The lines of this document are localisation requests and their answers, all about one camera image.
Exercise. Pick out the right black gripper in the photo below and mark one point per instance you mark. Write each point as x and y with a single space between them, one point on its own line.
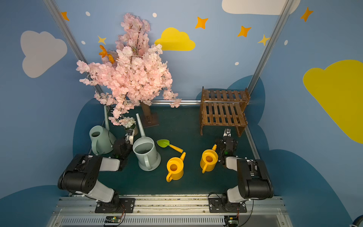
227 140

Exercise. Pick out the green yellow toy shovel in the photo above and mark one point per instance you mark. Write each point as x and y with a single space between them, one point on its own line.
163 143

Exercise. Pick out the brown wooden slatted shelf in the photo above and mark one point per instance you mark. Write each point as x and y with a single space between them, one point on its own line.
224 108

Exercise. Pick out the small potted white flowers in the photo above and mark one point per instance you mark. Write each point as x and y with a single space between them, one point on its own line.
131 126

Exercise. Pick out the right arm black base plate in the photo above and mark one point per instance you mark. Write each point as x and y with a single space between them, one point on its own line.
217 205

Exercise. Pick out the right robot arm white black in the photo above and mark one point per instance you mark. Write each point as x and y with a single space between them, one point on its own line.
253 182

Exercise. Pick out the back aluminium wall rail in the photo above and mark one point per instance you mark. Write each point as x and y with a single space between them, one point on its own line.
184 102

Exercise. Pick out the yellow watering can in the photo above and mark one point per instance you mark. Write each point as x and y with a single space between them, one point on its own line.
175 167
209 159

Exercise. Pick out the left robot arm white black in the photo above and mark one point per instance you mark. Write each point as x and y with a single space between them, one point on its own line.
81 176

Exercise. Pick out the pale blue watering can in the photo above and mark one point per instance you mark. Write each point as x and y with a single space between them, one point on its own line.
144 148

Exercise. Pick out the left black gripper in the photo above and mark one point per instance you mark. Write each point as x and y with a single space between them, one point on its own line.
125 142

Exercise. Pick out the sage green watering can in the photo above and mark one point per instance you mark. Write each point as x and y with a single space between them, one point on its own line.
102 140

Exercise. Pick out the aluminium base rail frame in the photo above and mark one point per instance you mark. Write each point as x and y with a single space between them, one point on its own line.
169 210

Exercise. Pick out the pink blossom artificial tree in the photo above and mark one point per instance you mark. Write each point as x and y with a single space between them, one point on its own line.
134 72

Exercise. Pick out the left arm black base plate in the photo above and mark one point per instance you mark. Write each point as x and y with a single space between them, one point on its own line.
127 205

